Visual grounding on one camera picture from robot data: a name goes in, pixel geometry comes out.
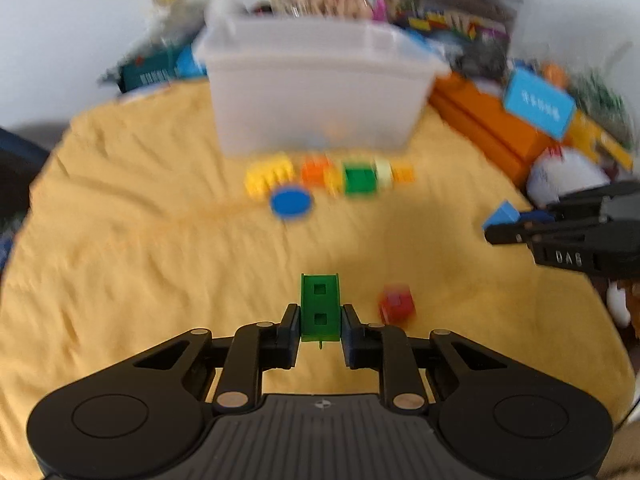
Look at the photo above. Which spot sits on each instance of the clear plastic toy box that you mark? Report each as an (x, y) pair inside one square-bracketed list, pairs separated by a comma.
[(450, 5)]

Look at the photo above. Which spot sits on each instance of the white plastic bag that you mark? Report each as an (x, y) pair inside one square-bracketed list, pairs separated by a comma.
[(165, 10)]

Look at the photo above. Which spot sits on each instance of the blue round toy piece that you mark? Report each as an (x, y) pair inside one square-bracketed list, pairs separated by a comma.
[(291, 203)]

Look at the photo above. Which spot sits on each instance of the white brown plush toy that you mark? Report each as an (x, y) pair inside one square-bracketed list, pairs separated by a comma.
[(620, 300)]

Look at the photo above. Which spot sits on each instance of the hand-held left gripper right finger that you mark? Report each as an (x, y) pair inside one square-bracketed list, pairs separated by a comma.
[(351, 347)]

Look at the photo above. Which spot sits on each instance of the dark green pack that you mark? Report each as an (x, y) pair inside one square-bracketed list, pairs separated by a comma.
[(150, 72)]

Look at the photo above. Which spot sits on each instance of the yellow cloth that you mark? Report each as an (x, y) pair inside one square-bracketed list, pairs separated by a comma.
[(150, 260)]

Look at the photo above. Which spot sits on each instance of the orange toy block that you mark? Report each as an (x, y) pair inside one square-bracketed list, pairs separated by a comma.
[(316, 169)]

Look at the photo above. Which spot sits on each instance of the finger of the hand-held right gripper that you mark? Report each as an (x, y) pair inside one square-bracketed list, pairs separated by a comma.
[(505, 235), (537, 217)]

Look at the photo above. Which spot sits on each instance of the dark blue bag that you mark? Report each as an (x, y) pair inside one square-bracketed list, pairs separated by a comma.
[(15, 160)]

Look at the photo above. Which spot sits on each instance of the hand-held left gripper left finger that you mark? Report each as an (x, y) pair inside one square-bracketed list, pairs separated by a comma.
[(292, 327)]

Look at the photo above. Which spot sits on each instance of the small red toy block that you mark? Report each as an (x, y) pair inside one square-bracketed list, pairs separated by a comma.
[(397, 305)]

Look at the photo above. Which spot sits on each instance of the white plastic bin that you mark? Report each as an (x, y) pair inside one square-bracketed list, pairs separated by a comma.
[(310, 90)]

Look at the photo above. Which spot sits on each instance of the pale green toy block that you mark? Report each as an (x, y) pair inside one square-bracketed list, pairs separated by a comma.
[(383, 172)]

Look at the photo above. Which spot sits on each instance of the yellow box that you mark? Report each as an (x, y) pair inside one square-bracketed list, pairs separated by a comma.
[(600, 142)]

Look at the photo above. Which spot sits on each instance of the white wet wipes pack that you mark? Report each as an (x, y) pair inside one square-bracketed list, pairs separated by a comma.
[(560, 175)]

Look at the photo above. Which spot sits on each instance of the light blue card box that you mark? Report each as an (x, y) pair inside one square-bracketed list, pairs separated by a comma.
[(537, 102)]

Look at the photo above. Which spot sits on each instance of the orange box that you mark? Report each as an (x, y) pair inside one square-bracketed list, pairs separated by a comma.
[(480, 120)]

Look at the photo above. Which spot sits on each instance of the yellow toy block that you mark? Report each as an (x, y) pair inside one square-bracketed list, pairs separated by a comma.
[(267, 177)]

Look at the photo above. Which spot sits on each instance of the light blue toy block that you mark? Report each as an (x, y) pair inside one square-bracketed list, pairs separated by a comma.
[(502, 215)]

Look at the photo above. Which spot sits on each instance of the small orange block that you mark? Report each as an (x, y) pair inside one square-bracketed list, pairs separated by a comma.
[(402, 174)]

